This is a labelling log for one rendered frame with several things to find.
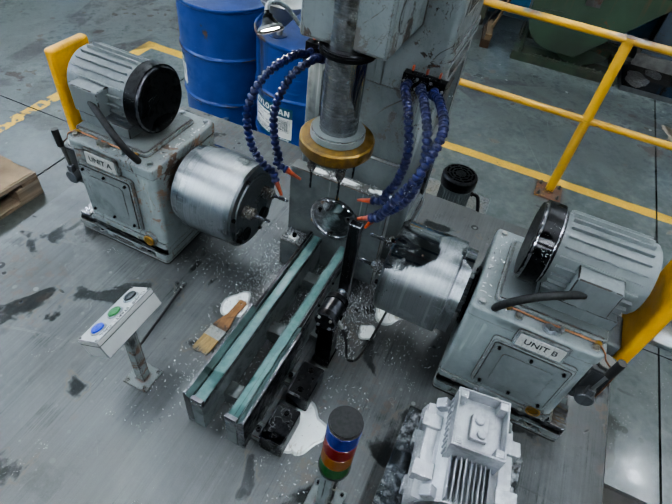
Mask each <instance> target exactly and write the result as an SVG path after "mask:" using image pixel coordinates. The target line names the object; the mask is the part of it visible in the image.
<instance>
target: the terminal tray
mask: <svg viewBox="0 0 672 504"><path fill-rule="evenodd" d="M464 391H466V392H467V393H468V395H464V394H463V392H464ZM503 405H506V406H507V408H506V409H504V408H503V407H502V406H503ZM510 411H511V403H508V402H505V401H502V400H499V399H496V398H494V397H491V396H488V395H485V394H482V393H479V392H476V391H473V390H470V389H467V388H464V387H461V386H460V388H459V389H458V391H457V393H456V394H455V397H453V399H452V401H451V402H450V408H449V410H448V411H447V413H448V415H447V417H446V418H447V421H446V422H445V424H446V426H445V428H444V430H445V432H444V434H443V436H444V438H443V439H442V442H443V444H442V445H441V448H442V450H441V451H440V454H442V456H441V457H446V458H449V457H450V455H451V454H452V458H453V459H454V458H455V457H456V456H458V457H457V459H458V460H459V459H460V458H461V457H463V459H462V461H465V460H466V459H468V461H467V462H468V463H469V462H470V461H471V460H472V461H473V462H472V464H473V465H474V464H475V463H476V462H477V466H479V465H480V464H482V469H483V468H484V467H485V466H486V471H488V470H489V469H491V473H490V474H491V475H494V474H495V473H496V472H497V471H499V470H500V469H501V468H502V467H503V465H504V464H505V463H506V457H507V446H508V434H509V423H510ZM456 437H460V439H461V440H460V441H457V440H456ZM498 452H501V453H502V456H501V457H500V456H498Z"/></svg>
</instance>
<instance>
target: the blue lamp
mask: <svg viewBox="0 0 672 504"><path fill-rule="evenodd" d="M325 436H326V440H327V443H328V444H329V446H330V447H331V448H333V449H334V450H336V451H338V452H349V451H351V450H353V449H354V448H355V447H356V446H357V445H358V443H359V440H360V437H361V435H360V436H359V437H358V438H356V439H354V440H351V441H343V440H340V439H338V438H336V437H335V436H334V435H333V434H332V433H331V432H330V430H329V427H328V423H327V427H326V432H325Z"/></svg>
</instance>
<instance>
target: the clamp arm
mask: <svg viewBox="0 0 672 504"><path fill-rule="evenodd" d="M363 226H364V224H363V223H361V222H358V221H356V220H353V219H352V220H351V222H350V223H349V226H348V232H347V238H346V244H345V250H344V255H343V261H342V267H341V273H340V279H339V285H338V290H337V292H343V291H344V292H343V294H344V295H345V294H346V295H345V297H346V298H348V297H349V295H350V291H351V286H352V281H353V276H354V271H355V266H356V261H357V256H358V251H359V246H360V241H361V236H362V231H363ZM339 290H340V291H339ZM342 290H343V291H342Z"/></svg>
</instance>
